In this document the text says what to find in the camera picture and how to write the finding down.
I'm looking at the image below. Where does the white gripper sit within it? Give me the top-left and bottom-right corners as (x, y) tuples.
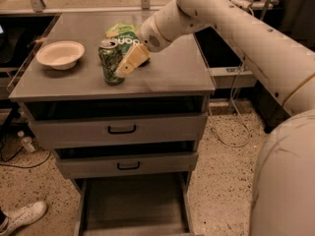
(115, 16), (170, 78)

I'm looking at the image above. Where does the green soda can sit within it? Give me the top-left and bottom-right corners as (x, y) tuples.
(98, 38), (123, 86)

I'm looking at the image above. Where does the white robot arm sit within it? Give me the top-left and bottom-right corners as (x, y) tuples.
(116, 0), (315, 236)

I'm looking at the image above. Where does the grey drawer cabinet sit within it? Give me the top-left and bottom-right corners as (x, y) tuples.
(8, 9), (217, 236)

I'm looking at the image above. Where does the grey top drawer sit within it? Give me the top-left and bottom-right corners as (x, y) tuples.
(28, 95), (207, 148)

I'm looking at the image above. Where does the grey middle drawer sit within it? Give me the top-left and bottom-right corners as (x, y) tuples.
(56, 142), (198, 179)

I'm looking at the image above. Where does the green chip bag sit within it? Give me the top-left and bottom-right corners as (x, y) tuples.
(105, 23), (140, 55)

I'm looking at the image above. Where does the white paper bowl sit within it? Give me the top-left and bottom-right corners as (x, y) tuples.
(35, 41), (85, 71)

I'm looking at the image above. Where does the white power strip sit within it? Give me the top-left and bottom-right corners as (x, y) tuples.
(231, 0), (251, 10)

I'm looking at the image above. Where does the clear plastic bottle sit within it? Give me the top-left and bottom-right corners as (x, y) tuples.
(18, 131), (35, 152)

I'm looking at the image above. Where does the white sneaker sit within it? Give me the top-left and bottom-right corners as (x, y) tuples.
(0, 201), (48, 236)

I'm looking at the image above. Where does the white power cable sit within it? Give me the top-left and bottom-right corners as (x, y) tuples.
(208, 61), (252, 148)

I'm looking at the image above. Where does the black floor cable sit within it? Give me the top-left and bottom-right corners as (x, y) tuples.
(0, 133), (53, 169)

